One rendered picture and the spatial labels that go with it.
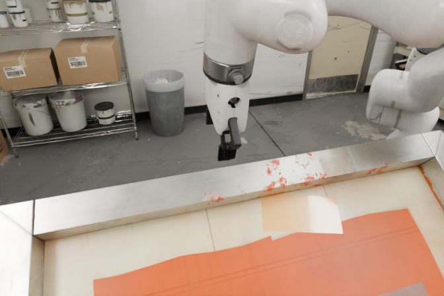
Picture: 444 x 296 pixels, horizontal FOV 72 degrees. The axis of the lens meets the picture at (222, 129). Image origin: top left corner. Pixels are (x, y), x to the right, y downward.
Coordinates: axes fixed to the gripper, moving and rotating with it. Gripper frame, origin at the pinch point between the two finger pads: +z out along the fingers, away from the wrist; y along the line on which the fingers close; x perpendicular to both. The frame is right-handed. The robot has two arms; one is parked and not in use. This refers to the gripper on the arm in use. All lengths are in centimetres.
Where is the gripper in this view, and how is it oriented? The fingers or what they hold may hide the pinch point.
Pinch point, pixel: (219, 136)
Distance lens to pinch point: 56.6
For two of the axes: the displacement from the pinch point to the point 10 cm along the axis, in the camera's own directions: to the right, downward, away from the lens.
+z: -0.8, 6.9, 7.2
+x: -9.6, 1.3, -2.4
